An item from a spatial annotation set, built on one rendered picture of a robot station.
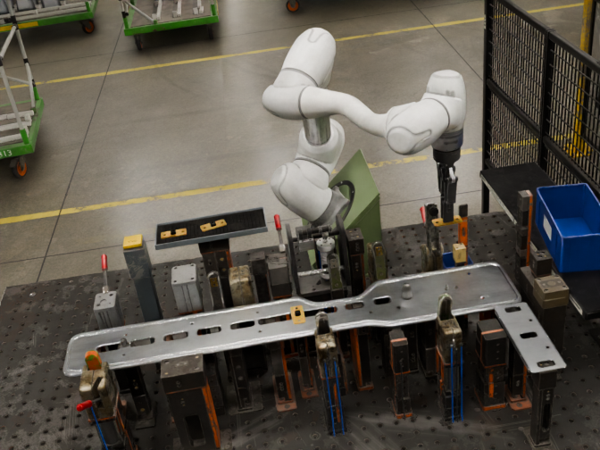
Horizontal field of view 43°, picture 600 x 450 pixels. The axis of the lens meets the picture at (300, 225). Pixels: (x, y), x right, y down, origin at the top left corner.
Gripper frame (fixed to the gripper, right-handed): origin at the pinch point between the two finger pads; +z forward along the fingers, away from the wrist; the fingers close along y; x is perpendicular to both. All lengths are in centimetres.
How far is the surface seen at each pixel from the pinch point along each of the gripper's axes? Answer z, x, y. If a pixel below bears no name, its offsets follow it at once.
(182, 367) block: 26, -82, 18
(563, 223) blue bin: 25, 46, -19
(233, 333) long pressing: 29, -67, 3
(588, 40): 52, 165, -245
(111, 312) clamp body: 25, -104, -13
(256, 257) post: 19, -56, -20
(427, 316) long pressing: 29.0, -9.6, 11.0
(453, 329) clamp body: 24.1, -5.8, 23.9
